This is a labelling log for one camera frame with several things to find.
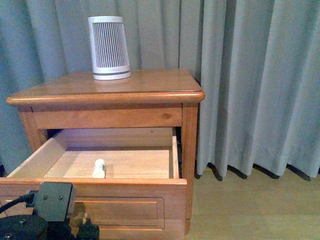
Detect white slatted air purifier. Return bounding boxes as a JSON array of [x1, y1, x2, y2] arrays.
[[88, 16, 131, 81]]

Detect wooden nightstand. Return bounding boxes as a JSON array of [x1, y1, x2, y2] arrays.
[[6, 69, 205, 235]]

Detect white medicine bottle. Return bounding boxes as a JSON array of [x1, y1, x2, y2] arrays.
[[92, 158, 106, 179]]

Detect grey-green curtain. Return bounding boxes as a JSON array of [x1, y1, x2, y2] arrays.
[[0, 0, 320, 178]]

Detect wooden top drawer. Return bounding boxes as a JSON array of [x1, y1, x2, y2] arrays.
[[0, 127, 187, 240]]

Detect round wooden drawer knob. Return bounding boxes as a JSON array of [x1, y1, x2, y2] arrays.
[[71, 202, 88, 227]]

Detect black camera cable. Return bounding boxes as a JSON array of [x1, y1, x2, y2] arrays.
[[0, 190, 38, 214]]

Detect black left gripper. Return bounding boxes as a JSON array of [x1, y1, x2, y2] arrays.
[[46, 219, 100, 240]]

